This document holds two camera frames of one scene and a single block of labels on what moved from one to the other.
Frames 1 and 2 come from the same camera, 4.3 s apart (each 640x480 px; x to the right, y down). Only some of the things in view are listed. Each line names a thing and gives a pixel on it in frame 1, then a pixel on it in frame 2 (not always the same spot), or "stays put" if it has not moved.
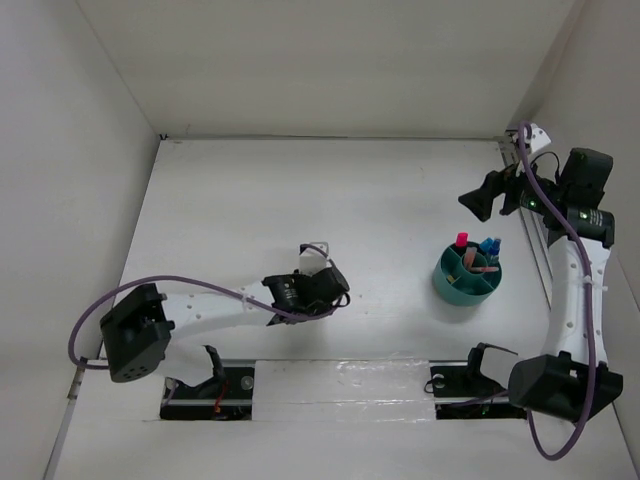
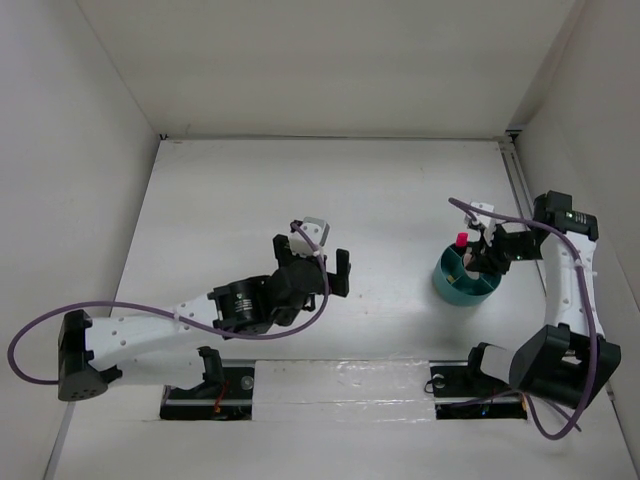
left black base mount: x=226 y=396 stays put
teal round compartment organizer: x=466 y=275 stays put
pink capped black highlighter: x=462 y=240 stays put
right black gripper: x=480 y=200 → x=486 y=259
